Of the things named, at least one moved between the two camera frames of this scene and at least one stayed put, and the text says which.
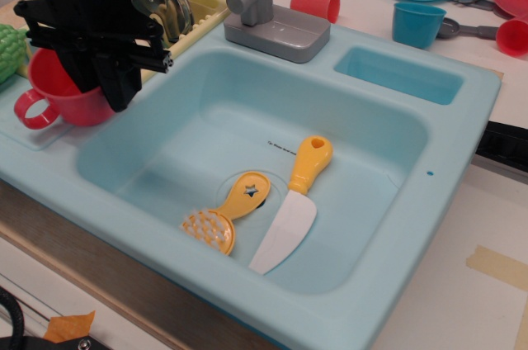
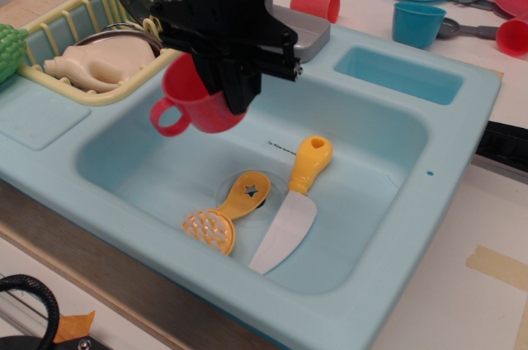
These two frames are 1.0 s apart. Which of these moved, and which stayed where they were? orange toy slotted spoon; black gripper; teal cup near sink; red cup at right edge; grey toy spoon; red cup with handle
Moved: red cup with handle; black gripper
Stayed: red cup at right edge; teal cup near sink; grey toy spoon; orange toy slotted spoon
